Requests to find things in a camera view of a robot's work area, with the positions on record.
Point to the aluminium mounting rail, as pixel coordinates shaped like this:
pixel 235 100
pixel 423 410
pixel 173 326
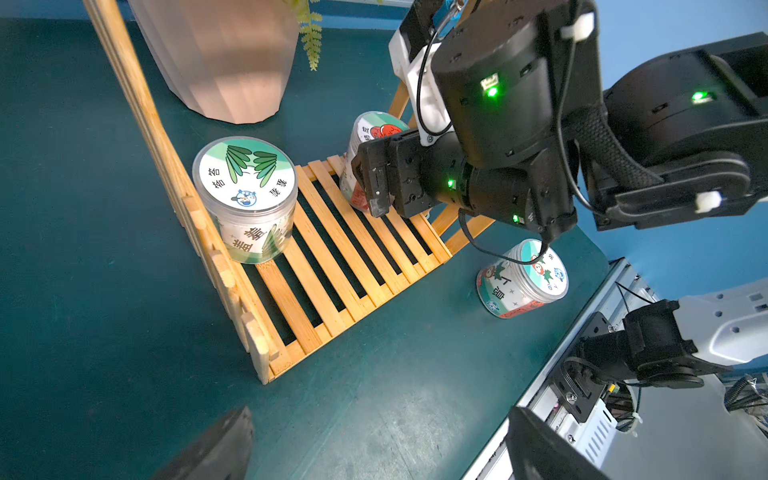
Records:
pixel 622 290

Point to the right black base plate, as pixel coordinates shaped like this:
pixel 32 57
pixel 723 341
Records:
pixel 582 375

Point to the potted white flower bouquet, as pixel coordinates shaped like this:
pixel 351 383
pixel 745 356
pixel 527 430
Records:
pixel 229 60

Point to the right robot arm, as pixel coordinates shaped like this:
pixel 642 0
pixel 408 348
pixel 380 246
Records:
pixel 520 130

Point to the jar with pineapple lid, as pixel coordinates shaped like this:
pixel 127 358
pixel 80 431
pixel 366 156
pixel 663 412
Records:
pixel 507 289

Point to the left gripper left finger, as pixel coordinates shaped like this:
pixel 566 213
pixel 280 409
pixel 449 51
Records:
pixel 223 451

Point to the jar with strawberry lid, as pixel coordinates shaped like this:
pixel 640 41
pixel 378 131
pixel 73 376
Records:
pixel 368 126

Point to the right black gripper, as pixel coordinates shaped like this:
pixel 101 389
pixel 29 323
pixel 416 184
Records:
pixel 409 178

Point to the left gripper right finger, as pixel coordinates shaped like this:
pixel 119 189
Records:
pixel 537 452

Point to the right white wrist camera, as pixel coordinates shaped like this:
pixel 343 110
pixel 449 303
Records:
pixel 411 50

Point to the jar with green tree lid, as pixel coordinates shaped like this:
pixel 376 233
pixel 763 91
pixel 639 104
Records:
pixel 249 187

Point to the wooden slatted shelf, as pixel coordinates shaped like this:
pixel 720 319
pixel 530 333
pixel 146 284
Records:
pixel 293 264

